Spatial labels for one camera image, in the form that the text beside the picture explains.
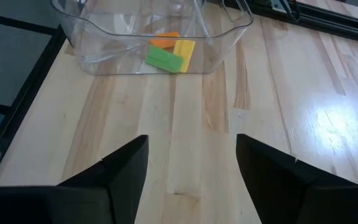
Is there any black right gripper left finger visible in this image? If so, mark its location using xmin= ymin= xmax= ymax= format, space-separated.
xmin=57 ymin=134 xmax=150 ymax=224

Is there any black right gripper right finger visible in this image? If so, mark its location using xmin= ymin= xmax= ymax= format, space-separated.
xmin=236 ymin=133 xmax=357 ymax=224

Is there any clear plastic bin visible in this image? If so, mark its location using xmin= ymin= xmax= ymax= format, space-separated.
xmin=50 ymin=0 xmax=254 ymax=76

